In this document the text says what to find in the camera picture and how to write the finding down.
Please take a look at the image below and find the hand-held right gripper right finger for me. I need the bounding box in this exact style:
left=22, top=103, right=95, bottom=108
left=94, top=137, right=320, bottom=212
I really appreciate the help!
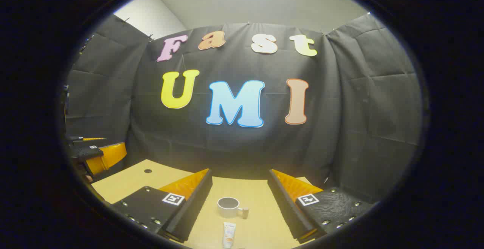
left=267, top=169, right=375, bottom=243

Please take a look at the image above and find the white toothpaste tube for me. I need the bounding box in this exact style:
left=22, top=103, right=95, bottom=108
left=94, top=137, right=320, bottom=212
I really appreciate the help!
left=222, top=222, right=237, bottom=249

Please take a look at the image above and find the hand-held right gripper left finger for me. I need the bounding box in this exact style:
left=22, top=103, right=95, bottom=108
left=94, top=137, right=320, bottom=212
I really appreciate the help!
left=112, top=168, right=213, bottom=243

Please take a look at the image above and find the black backdrop cloth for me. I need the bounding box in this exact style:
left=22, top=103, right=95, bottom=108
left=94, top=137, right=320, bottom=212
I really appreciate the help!
left=65, top=13, right=422, bottom=204

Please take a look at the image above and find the wooden desktop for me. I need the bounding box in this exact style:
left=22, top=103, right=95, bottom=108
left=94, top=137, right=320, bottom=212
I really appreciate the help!
left=91, top=159, right=315, bottom=249

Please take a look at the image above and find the white cup with wooden handle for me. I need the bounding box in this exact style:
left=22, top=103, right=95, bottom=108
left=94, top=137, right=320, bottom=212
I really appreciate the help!
left=217, top=197, right=250, bottom=219

